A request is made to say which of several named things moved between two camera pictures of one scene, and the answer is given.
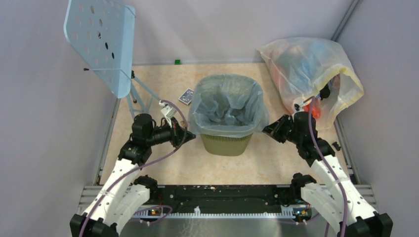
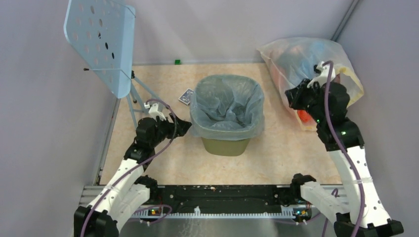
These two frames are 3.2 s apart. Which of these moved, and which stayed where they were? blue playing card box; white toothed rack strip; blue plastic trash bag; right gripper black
Moved: right gripper black
Stayed: white toothed rack strip; blue plastic trash bag; blue playing card box
